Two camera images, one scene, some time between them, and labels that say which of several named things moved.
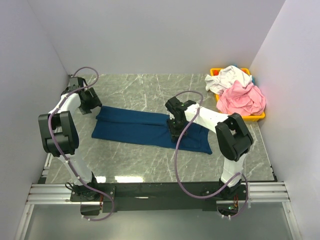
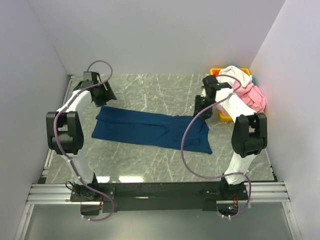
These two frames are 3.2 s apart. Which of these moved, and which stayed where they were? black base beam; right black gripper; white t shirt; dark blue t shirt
Moved: right black gripper
Stayed: black base beam; dark blue t shirt; white t shirt
